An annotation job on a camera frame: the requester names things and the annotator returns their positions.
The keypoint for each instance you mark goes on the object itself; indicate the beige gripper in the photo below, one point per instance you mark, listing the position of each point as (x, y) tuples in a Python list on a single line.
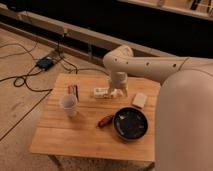
[(118, 81)]

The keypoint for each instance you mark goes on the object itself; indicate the white sponge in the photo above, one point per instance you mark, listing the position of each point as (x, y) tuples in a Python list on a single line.
[(139, 100)]

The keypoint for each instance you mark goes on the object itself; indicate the wooden table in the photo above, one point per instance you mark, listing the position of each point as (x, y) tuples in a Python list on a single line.
[(59, 134)]

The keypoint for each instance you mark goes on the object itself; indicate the dark round bowl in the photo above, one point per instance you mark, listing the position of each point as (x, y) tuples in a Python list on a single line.
[(130, 124)]

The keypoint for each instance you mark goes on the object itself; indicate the red brown small tool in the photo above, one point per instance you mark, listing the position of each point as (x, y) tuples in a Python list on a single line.
[(105, 121)]

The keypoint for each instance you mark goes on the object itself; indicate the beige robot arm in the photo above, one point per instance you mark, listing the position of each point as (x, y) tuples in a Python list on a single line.
[(184, 108)]

